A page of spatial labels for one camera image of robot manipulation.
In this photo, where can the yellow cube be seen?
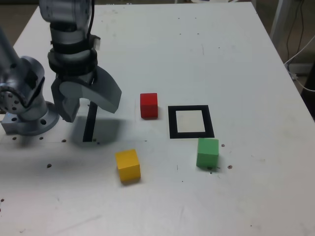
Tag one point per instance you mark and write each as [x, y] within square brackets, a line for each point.
[128, 167]

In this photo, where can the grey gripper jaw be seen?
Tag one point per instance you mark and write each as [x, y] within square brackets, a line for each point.
[70, 108]
[103, 98]

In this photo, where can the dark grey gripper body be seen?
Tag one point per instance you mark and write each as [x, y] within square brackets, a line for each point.
[76, 78]

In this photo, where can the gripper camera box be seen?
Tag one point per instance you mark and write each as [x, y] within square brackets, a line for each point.
[96, 43]

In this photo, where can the green cube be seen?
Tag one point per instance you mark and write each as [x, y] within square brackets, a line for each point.
[207, 157]

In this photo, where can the black tape square outline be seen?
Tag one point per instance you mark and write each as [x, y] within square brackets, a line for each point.
[172, 123]

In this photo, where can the black tape strip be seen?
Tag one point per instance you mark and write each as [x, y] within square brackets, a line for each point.
[89, 127]

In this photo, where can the white post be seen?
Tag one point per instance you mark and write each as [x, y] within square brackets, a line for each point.
[278, 14]

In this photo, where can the red cube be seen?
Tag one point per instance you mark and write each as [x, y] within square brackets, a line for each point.
[148, 108]

